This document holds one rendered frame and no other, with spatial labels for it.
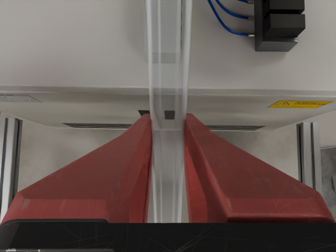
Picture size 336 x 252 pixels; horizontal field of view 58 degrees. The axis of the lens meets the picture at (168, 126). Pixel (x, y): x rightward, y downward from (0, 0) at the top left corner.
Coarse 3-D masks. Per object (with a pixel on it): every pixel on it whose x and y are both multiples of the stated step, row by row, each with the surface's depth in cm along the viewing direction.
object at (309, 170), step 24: (144, 0) 41; (216, 0) 42; (240, 0) 43; (264, 0) 41; (288, 0) 39; (144, 24) 40; (264, 24) 41; (288, 24) 39; (144, 48) 40; (264, 48) 43; (288, 48) 43; (0, 120) 74; (0, 144) 73; (312, 144) 73; (0, 168) 72; (312, 168) 73; (0, 192) 72; (0, 216) 71
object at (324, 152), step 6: (324, 150) 104; (330, 150) 104; (324, 156) 103; (330, 156) 103; (324, 162) 103; (330, 162) 103; (324, 168) 103; (330, 168) 103; (324, 174) 103; (330, 174) 103; (324, 180) 102; (330, 180) 102; (324, 186) 102; (330, 186) 102; (324, 192) 102; (330, 192) 102; (324, 198) 102; (330, 198) 102; (330, 204) 101; (330, 210) 101
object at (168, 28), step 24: (168, 0) 9; (168, 24) 9; (168, 48) 10; (168, 72) 10; (168, 96) 11; (168, 120) 12; (168, 144) 12; (168, 168) 13; (168, 192) 14; (168, 216) 15
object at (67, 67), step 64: (0, 0) 46; (64, 0) 46; (128, 0) 46; (192, 0) 46; (320, 0) 46; (0, 64) 44; (64, 64) 44; (128, 64) 44; (192, 64) 44; (256, 64) 44; (320, 64) 44; (64, 128) 99; (256, 128) 89
